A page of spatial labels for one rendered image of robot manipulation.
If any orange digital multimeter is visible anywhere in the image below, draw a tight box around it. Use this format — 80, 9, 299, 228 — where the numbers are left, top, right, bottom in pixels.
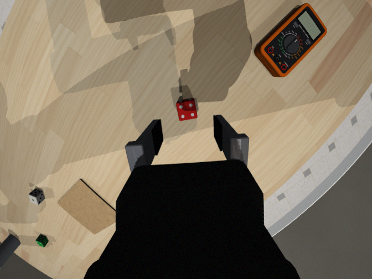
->
254, 3, 327, 77

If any brown square mat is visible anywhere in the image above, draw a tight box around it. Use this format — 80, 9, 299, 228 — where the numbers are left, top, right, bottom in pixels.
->
57, 179, 116, 235

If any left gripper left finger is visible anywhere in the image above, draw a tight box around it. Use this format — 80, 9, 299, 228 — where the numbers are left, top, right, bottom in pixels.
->
125, 119, 163, 173

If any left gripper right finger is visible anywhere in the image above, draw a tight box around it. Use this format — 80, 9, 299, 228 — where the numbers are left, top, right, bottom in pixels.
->
213, 115, 249, 166

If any grey plastic bottle with blue cap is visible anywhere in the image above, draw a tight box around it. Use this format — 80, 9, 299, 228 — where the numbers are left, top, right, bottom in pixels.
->
0, 235, 20, 268

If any green die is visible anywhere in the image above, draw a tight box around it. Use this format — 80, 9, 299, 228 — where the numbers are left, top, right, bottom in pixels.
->
36, 235, 48, 247

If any red die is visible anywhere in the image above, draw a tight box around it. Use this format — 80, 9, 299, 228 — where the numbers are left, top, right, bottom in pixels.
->
176, 98, 197, 121

